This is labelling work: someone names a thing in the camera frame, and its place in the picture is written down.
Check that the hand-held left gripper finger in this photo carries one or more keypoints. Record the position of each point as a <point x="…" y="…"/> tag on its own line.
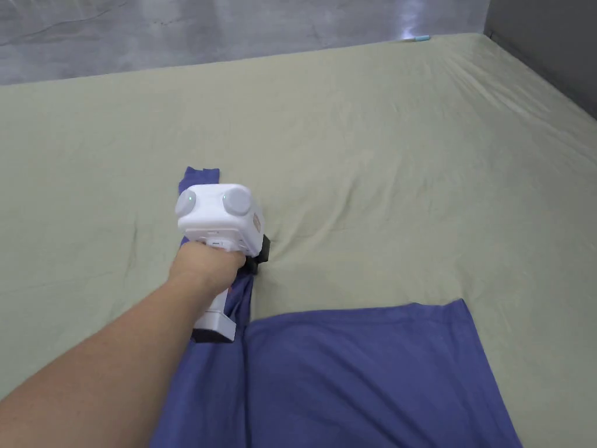
<point x="252" y="266"/>

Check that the person's left hand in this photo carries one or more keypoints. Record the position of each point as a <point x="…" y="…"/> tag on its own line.
<point x="210" y="268"/>

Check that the bed with pale green sheet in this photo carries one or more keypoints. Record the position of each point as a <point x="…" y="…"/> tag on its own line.
<point x="373" y="163"/>

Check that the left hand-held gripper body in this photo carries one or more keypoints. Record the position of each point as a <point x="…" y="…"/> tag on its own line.
<point x="214" y="212"/>

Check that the dark blue shirt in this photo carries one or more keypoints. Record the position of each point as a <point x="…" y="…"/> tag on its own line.
<point x="350" y="373"/>

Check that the small light blue object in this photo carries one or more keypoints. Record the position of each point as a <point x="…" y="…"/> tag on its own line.
<point x="421" y="38"/>

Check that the person's left forearm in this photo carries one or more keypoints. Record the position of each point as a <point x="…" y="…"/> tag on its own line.
<point x="102" y="364"/>

